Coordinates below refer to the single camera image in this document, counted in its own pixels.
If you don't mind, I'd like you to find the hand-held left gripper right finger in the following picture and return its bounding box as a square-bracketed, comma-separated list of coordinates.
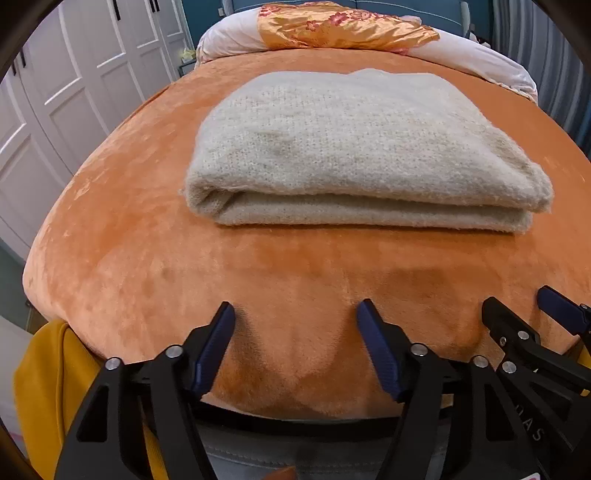
[355, 298, 550, 480]

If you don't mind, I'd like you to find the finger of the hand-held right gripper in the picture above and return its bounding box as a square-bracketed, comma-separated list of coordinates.
[537, 285, 591, 352]
[481, 297, 591, 398]

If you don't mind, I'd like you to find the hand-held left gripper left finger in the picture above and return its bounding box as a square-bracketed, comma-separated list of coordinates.
[53, 301, 236, 480]

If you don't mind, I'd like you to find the cream knit sweater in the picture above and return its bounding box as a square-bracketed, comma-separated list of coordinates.
[180, 68, 554, 236]

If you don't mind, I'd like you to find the orange plush blanket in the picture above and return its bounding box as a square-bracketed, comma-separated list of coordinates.
[22, 46, 591, 422]

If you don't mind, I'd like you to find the yellow garment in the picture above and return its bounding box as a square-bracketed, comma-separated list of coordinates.
[13, 320, 160, 480]

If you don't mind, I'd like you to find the grey striped curtain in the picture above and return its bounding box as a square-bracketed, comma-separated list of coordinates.
[492, 0, 591, 160]

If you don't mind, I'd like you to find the white panelled wardrobe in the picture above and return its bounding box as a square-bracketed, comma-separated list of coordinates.
[0, 0, 186, 252]

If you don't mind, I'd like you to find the white pillow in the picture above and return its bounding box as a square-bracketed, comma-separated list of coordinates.
[196, 11, 539, 103]

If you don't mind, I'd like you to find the orange floral satin cloth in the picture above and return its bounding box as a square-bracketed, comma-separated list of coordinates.
[257, 1, 441, 53]

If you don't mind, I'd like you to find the grey bed frame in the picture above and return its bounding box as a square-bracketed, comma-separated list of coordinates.
[196, 406, 455, 480]

